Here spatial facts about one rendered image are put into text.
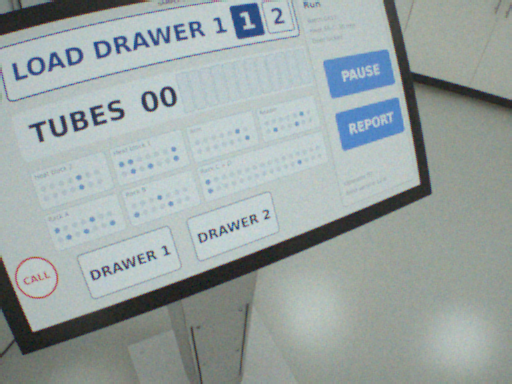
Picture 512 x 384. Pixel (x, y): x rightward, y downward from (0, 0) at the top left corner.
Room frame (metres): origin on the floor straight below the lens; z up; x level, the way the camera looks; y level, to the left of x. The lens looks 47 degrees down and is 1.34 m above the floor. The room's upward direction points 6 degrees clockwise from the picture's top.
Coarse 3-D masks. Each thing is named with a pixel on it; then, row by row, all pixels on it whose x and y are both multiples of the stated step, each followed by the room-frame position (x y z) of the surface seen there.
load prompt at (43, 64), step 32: (224, 0) 0.39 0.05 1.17; (256, 0) 0.41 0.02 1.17; (288, 0) 0.43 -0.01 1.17; (64, 32) 0.31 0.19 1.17; (96, 32) 0.32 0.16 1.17; (128, 32) 0.33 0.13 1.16; (160, 32) 0.35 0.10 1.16; (192, 32) 0.36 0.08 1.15; (224, 32) 0.37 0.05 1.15; (256, 32) 0.39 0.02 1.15; (288, 32) 0.40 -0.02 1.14; (0, 64) 0.27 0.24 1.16; (32, 64) 0.28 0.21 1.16; (64, 64) 0.29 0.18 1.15; (96, 64) 0.30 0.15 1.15; (128, 64) 0.31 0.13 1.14
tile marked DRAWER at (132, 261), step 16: (128, 240) 0.21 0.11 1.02; (144, 240) 0.21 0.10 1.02; (160, 240) 0.21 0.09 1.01; (80, 256) 0.18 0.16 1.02; (96, 256) 0.19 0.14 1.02; (112, 256) 0.19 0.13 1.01; (128, 256) 0.19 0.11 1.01; (144, 256) 0.20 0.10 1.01; (160, 256) 0.20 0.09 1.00; (176, 256) 0.21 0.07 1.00; (96, 272) 0.17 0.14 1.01; (112, 272) 0.18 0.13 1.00; (128, 272) 0.18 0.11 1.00; (144, 272) 0.19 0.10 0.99; (160, 272) 0.19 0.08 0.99; (96, 288) 0.16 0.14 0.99; (112, 288) 0.17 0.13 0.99; (128, 288) 0.17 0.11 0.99
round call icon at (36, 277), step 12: (48, 252) 0.17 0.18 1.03; (12, 264) 0.16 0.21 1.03; (24, 264) 0.16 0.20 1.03; (36, 264) 0.16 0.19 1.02; (48, 264) 0.17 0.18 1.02; (12, 276) 0.15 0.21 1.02; (24, 276) 0.15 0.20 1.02; (36, 276) 0.15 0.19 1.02; (48, 276) 0.16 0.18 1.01; (60, 276) 0.16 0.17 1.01; (24, 288) 0.14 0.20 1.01; (36, 288) 0.15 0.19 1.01; (48, 288) 0.15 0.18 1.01; (60, 288) 0.15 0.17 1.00; (24, 300) 0.13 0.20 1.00; (36, 300) 0.14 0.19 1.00
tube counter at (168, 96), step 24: (192, 72) 0.33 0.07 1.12; (216, 72) 0.34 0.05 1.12; (240, 72) 0.35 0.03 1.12; (264, 72) 0.36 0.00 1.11; (288, 72) 0.37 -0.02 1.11; (144, 96) 0.30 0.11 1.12; (168, 96) 0.31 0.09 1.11; (192, 96) 0.32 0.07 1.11; (216, 96) 0.33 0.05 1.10; (240, 96) 0.34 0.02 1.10; (144, 120) 0.29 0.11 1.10; (168, 120) 0.29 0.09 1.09
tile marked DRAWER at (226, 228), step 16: (224, 208) 0.26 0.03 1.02; (240, 208) 0.26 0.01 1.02; (256, 208) 0.27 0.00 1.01; (272, 208) 0.27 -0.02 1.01; (192, 224) 0.24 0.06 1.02; (208, 224) 0.24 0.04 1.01; (224, 224) 0.25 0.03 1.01; (240, 224) 0.25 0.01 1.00; (256, 224) 0.26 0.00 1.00; (272, 224) 0.26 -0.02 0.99; (192, 240) 0.22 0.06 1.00; (208, 240) 0.23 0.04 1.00; (224, 240) 0.23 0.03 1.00; (240, 240) 0.24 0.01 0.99; (256, 240) 0.24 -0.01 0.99; (208, 256) 0.22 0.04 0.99
